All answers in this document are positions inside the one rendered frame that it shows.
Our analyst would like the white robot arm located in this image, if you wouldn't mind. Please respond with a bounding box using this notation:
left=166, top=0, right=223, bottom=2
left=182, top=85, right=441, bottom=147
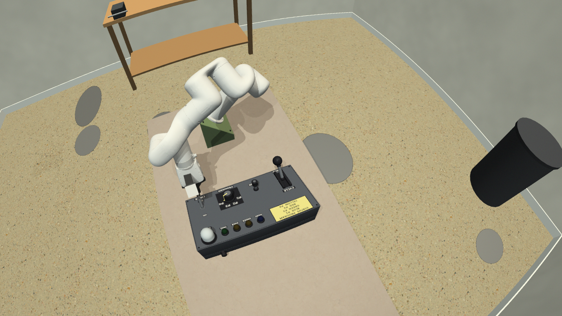
left=148, top=57, right=270, bottom=169

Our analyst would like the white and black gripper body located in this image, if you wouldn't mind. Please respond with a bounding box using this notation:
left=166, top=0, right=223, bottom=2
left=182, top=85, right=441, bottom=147
left=175, top=158, right=204, bottom=187

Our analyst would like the dark grey control console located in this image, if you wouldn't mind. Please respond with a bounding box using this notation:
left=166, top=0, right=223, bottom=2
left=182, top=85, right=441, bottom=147
left=185, top=156, right=320, bottom=259

